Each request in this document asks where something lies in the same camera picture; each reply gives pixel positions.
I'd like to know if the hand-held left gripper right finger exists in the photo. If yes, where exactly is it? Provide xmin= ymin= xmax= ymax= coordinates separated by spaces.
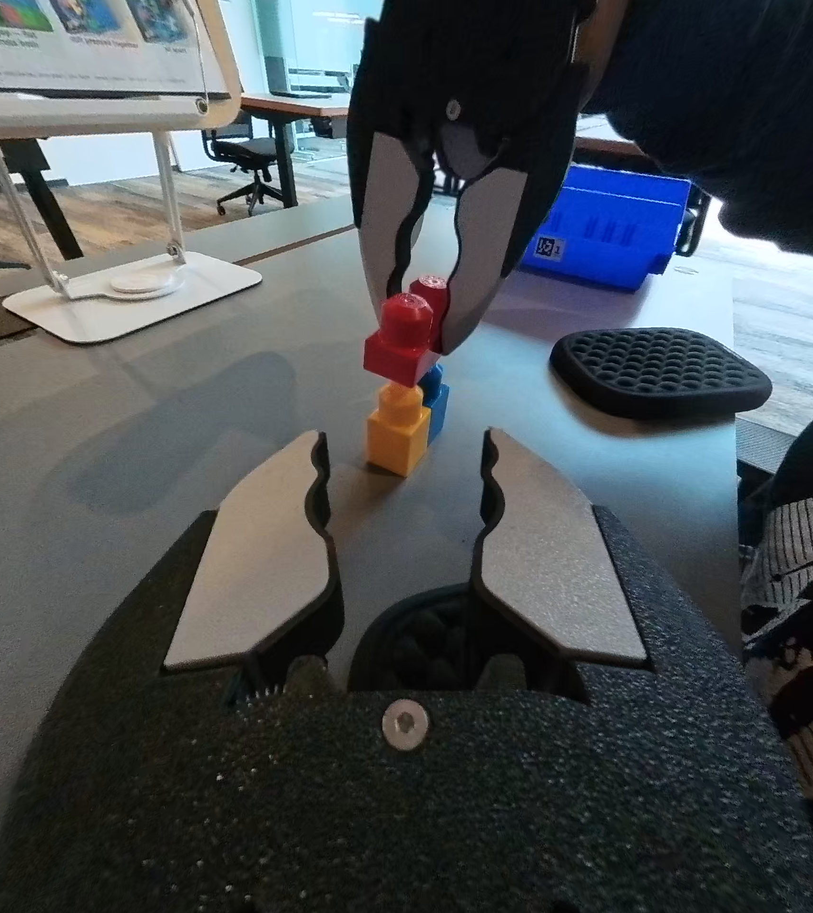
xmin=470 ymin=426 xmax=650 ymax=669

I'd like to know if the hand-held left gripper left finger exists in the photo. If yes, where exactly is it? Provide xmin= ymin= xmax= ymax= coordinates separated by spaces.
xmin=164 ymin=428 xmax=344 ymax=671

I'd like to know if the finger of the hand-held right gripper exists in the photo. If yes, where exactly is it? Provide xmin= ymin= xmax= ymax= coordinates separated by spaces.
xmin=442 ymin=165 xmax=533 ymax=358
xmin=358 ymin=136 xmax=439 ymax=343

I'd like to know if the blue bin with white label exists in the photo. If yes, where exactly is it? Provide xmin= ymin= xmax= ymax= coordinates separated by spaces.
xmin=521 ymin=163 xmax=694 ymax=295

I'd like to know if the red single-stud mega block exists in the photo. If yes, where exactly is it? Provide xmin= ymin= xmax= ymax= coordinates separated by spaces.
xmin=364 ymin=293 xmax=443 ymax=388

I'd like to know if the blue mega block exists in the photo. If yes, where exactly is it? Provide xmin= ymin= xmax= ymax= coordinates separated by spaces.
xmin=418 ymin=364 xmax=451 ymax=442

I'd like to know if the yellow mega block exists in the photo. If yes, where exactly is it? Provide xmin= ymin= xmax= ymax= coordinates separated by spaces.
xmin=365 ymin=383 xmax=431 ymax=477

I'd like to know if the wooden background desk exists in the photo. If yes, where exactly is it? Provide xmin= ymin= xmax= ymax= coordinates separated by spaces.
xmin=241 ymin=92 xmax=359 ymax=209

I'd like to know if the black office chair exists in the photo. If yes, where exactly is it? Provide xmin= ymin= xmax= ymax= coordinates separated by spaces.
xmin=203 ymin=120 xmax=287 ymax=216

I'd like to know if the black honeycomb rubber pad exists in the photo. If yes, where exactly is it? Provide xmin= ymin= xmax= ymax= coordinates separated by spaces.
xmin=549 ymin=326 xmax=774 ymax=423

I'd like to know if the black desk leg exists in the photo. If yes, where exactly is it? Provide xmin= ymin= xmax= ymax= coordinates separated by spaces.
xmin=0 ymin=137 xmax=88 ymax=266

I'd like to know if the printed instruction sheet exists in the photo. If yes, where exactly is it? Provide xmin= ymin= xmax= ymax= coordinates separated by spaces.
xmin=0 ymin=0 xmax=225 ymax=95

